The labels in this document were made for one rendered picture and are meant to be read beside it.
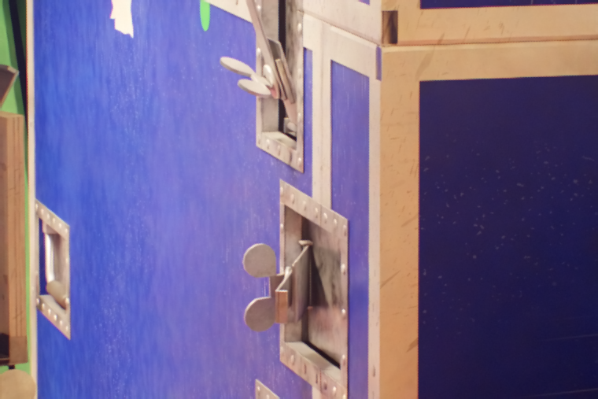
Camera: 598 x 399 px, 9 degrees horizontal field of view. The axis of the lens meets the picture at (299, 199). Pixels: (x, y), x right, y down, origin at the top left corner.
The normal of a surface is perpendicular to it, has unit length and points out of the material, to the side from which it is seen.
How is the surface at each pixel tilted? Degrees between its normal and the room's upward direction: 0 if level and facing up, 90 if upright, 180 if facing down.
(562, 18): 90
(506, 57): 90
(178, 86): 90
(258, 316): 96
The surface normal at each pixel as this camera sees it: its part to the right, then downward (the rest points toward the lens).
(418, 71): 0.26, 0.16
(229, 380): -0.97, 0.04
